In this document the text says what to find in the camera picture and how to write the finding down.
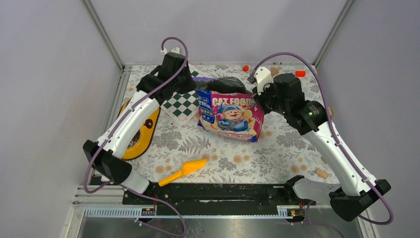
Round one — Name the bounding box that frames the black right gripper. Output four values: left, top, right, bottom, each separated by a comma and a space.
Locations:
253, 79, 290, 116

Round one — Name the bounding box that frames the cat food bag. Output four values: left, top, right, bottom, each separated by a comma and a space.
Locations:
195, 77, 264, 142

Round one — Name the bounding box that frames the yellow plastic scoop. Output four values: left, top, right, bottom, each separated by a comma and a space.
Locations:
158, 159, 207, 186

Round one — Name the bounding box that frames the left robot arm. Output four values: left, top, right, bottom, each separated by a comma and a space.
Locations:
83, 52, 196, 204

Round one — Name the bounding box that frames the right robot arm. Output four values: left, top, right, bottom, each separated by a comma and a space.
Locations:
249, 72, 391, 222

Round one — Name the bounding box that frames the yellow double pet bowl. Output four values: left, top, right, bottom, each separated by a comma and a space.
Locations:
122, 108, 161, 161

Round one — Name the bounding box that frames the purple plastic cylinder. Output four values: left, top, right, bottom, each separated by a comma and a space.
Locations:
193, 77, 214, 82

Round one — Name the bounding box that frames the red rectangular block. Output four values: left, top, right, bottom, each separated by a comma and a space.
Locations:
295, 70, 306, 77

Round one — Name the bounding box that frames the green white checkered board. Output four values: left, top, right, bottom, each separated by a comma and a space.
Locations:
160, 64, 202, 125

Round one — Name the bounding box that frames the brown wooden block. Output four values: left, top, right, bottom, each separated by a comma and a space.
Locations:
269, 67, 280, 77

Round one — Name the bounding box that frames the floral tablecloth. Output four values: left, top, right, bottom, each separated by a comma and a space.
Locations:
101, 64, 352, 184

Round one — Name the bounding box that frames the wooden dowel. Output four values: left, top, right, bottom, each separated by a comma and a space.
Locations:
315, 169, 329, 179

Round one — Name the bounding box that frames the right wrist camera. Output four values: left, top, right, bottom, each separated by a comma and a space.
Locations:
248, 66, 273, 95

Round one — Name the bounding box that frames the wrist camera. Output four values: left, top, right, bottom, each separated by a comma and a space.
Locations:
248, 66, 273, 95
160, 47, 181, 55

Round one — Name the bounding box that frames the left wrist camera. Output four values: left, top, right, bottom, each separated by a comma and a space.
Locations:
160, 47, 181, 55

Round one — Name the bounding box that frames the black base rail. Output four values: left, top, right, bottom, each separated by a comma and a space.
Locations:
144, 182, 310, 217

